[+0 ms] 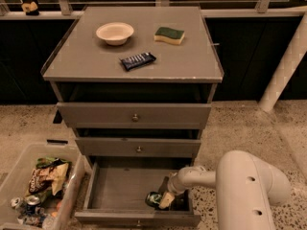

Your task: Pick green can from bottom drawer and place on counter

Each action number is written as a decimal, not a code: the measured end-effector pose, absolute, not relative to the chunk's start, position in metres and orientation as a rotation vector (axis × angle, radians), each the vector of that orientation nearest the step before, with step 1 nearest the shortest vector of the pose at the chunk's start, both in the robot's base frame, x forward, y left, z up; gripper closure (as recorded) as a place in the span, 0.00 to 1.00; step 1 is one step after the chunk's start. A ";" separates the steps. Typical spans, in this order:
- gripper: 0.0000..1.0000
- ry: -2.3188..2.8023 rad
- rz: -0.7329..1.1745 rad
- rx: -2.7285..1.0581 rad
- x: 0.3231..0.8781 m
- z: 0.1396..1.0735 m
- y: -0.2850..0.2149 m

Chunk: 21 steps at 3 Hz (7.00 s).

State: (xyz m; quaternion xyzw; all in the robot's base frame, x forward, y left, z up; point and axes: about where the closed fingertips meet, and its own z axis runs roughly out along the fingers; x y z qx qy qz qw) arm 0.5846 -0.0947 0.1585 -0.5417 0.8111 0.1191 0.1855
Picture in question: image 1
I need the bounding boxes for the green yellow sponge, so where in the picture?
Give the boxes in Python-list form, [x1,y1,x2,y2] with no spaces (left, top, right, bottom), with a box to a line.
[153,27,185,45]

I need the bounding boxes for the green chip bag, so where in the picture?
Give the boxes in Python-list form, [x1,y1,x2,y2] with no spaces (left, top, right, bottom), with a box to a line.
[35,157,70,169]

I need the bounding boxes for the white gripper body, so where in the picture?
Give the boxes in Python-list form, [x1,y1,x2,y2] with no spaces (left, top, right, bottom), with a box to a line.
[167,166,207,196]

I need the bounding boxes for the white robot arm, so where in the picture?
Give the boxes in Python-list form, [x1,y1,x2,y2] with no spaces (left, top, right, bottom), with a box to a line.
[176,11,307,230]

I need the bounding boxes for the grey middle drawer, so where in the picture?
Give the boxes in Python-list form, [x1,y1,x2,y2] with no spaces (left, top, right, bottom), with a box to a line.
[76,137,201,158]

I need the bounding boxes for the small yellow black object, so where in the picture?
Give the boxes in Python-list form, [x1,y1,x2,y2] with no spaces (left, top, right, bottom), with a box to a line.
[21,1,39,15]

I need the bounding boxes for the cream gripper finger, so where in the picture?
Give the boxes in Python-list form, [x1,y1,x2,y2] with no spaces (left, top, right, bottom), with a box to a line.
[158,176,169,194]
[159,192,175,209]

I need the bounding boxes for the grey drawer cabinet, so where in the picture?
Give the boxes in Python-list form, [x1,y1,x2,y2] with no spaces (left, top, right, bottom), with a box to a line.
[43,7,224,161]

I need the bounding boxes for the white can bin corner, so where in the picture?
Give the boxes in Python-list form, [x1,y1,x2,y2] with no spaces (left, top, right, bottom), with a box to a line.
[11,197,23,209]

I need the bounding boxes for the clear plastic bin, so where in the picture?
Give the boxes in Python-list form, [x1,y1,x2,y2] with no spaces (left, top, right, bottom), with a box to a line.
[0,143,84,230]

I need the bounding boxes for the grey top drawer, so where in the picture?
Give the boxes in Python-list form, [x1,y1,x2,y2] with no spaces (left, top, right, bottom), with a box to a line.
[57,103,211,129]

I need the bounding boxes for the dark blue snack bar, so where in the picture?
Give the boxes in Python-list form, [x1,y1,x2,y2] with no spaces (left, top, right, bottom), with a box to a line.
[121,52,156,71]

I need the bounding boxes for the silver top soda can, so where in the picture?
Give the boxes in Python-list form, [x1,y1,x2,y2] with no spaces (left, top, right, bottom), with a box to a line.
[25,195,41,209]

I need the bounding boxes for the brown chip bag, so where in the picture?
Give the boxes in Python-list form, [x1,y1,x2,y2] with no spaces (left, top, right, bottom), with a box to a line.
[28,163,69,196]

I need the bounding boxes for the white paper bowl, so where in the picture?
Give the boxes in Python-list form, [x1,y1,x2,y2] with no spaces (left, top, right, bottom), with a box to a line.
[96,22,134,46]

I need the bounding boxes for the green soda can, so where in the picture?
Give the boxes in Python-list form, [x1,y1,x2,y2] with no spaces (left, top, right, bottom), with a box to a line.
[145,192,162,208]

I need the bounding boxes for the grey open bottom drawer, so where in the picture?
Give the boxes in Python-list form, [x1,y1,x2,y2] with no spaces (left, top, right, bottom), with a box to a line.
[75,157,201,228]

